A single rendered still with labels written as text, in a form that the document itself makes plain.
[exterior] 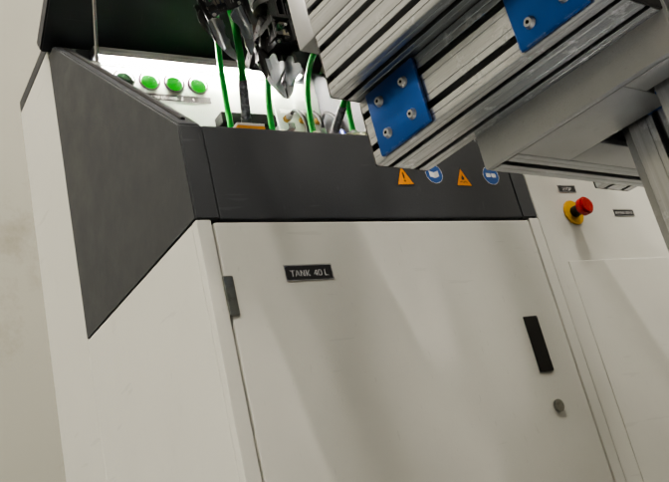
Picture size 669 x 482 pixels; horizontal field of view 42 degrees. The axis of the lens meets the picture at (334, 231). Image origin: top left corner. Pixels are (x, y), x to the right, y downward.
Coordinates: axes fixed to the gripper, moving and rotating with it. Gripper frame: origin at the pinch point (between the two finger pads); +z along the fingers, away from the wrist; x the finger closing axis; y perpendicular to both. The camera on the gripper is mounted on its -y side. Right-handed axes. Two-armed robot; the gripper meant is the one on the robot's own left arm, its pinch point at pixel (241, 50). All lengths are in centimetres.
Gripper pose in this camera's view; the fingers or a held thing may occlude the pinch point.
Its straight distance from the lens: 166.2
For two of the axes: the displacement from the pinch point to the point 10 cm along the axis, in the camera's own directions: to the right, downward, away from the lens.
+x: 8.9, -4.4, 0.6
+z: 3.8, 8.3, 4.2
